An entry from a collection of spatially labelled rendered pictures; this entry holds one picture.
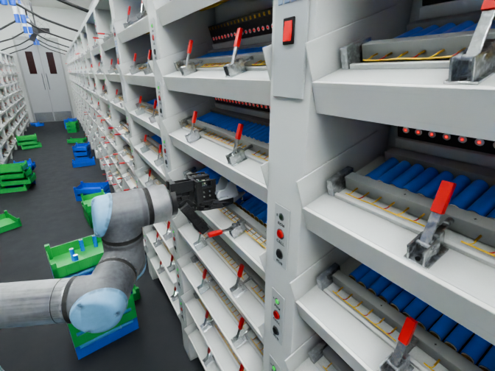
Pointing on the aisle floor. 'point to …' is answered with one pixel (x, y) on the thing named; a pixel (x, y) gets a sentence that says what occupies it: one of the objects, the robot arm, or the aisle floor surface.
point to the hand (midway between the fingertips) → (239, 193)
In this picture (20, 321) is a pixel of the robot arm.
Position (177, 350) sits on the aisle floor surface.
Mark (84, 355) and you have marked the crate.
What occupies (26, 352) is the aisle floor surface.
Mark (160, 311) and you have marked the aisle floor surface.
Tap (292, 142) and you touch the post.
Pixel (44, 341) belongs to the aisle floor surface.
